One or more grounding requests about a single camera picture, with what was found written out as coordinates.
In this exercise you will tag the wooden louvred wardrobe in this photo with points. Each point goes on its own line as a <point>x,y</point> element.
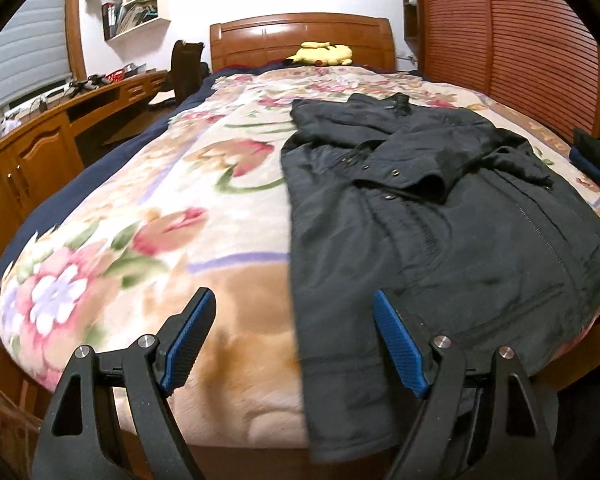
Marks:
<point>505,35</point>

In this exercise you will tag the black binder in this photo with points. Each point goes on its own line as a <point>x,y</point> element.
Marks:
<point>110,22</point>

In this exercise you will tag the navy bed sheet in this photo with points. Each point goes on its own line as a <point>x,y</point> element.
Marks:
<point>80,180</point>

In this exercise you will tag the floral blanket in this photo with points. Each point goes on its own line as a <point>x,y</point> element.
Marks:
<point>180,220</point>

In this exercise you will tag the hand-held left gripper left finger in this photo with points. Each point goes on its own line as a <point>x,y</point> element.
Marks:
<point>187,340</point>

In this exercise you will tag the dark desk chair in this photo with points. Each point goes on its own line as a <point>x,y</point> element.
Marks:
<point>185,70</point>

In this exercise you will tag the black jacket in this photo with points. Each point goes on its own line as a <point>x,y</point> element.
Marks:
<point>430,260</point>

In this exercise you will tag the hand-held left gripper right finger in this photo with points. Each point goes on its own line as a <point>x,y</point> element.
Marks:
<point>397,335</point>

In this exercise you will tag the yellow plush toy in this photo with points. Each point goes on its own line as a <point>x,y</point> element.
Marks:
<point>325,54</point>

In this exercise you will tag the red basket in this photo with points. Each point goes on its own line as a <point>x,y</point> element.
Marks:
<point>115,77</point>

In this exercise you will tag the grey window blind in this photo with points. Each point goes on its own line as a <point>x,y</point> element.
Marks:
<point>25,45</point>

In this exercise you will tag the wooden bed headboard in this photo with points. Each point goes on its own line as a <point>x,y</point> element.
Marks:
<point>305,30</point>

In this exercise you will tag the wooden desk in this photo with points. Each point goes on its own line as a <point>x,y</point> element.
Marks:
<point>25,170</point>

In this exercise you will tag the white wall shelf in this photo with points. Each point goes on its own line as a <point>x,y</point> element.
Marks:
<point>145,15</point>

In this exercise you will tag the dark folded clothes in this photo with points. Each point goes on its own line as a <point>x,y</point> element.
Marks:
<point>597,157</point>

